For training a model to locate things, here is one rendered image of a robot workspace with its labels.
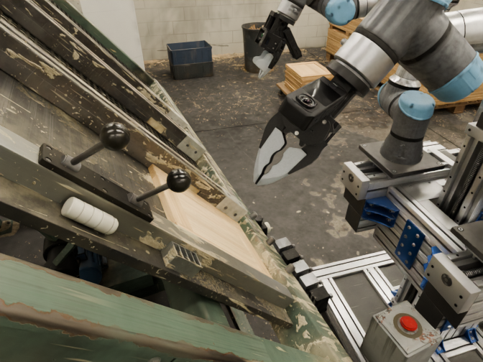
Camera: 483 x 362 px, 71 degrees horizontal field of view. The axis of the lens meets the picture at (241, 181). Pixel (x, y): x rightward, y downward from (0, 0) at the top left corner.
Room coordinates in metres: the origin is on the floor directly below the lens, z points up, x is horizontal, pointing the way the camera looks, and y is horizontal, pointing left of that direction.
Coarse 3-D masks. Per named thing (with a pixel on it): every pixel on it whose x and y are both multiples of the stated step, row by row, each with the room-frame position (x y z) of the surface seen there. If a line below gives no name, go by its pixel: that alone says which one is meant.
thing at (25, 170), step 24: (0, 144) 0.36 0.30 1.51; (24, 144) 0.40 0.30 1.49; (0, 168) 0.36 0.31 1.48; (24, 168) 0.37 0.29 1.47; (48, 192) 0.37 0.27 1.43; (72, 192) 0.39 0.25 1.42; (120, 216) 0.41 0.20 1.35; (144, 240) 0.42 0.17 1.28; (168, 240) 0.44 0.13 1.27; (192, 240) 0.47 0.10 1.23; (216, 264) 0.47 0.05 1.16; (240, 264) 0.52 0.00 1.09; (240, 288) 0.49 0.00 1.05; (264, 288) 0.52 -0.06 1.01
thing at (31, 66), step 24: (0, 24) 0.70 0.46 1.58; (0, 48) 0.68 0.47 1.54; (24, 48) 0.70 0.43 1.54; (24, 72) 0.69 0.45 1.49; (48, 72) 0.71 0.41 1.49; (48, 96) 0.70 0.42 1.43; (72, 96) 0.72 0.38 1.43; (96, 96) 0.76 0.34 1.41; (96, 120) 0.74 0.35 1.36; (120, 120) 0.76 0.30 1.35; (144, 144) 0.78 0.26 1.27; (168, 168) 0.80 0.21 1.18; (192, 168) 0.84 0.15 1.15; (216, 192) 0.85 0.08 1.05; (240, 216) 0.89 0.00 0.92
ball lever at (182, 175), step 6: (168, 174) 0.42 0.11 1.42; (174, 174) 0.42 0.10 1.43; (180, 174) 0.42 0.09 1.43; (186, 174) 0.42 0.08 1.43; (168, 180) 0.41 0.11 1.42; (174, 180) 0.41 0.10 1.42; (180, 180) 0.41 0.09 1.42; (186, 180) 0.41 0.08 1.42; (162, 186) 0.43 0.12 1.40; (168, 186) 0.41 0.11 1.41; (174, 186) 0.40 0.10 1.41; (180, 186) 0.40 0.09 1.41; (186, 186) 0.41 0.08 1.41; (132, 192) 0.45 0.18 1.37; (144, 192) 0.44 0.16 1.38; (150, 192) 0.43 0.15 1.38; (156, 192) 0.43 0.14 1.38; (132, 198) 0.43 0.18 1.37; (138, 198) 0.43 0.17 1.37; (144, 198) 0.43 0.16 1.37; (138, 204) 0.43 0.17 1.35
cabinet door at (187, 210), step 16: (160, 176) 0.74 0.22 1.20; (160, 192) 0.66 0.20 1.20; (176, 192) 0.72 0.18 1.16; (192, 192) 0.81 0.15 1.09; (176, 208) 0.61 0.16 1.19; (192, 208) 0.70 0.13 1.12; (208, 208) 0.79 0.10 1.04; (176, 224) 0.54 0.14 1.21; (192, 224) 0.60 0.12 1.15; (208, 224) 0.68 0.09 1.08; (224, 224) 0.77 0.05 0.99; (208, 240) 0.58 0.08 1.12; (224, 240) 0.65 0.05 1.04; (240, 240) 0.75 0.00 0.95; (240, 256) 0.63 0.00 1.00; (256, 256) 0.71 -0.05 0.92
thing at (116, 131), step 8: (104, 128) 0.39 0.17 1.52; (112, 128) 0.38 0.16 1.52; (120, 128) 0.39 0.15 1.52; (104, 136) 0.38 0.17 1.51; (112, 136) 0.38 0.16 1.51; (120, 136) 0.38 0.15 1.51; (128, 136) 0.39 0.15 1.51; (96, 144) 0.40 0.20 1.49; (104, 144) 0.38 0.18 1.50; (112, 144) 0.37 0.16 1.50; (120, 144) 0.38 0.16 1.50; (88, 152) 0.40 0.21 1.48; (64, 160) 0.40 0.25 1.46; (72, 160) 0.41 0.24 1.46; (80, 160) 0.40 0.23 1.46; (72, 168) 0.40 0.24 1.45
